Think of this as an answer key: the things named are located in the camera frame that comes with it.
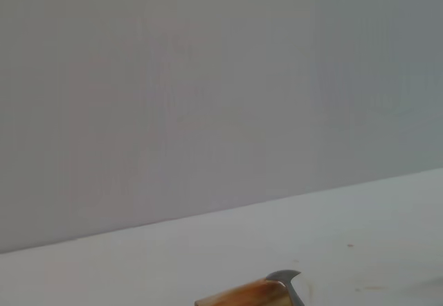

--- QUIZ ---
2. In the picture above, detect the pink handled metal spoon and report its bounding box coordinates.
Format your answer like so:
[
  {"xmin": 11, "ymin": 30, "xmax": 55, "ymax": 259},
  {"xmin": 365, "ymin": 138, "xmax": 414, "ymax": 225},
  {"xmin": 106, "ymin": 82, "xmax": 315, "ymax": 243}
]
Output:
[{"xmin": 265, "ymin": 269, "xmax": 305, "ymax": 306}]

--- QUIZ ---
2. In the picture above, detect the orange stained wooden block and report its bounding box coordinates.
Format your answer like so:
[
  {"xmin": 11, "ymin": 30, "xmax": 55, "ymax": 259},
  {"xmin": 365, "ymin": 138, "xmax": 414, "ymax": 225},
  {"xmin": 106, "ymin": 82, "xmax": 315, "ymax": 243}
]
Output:
[{"xmin": 194, "ymin": 278, "xmax": 295, "ymax": 306}]

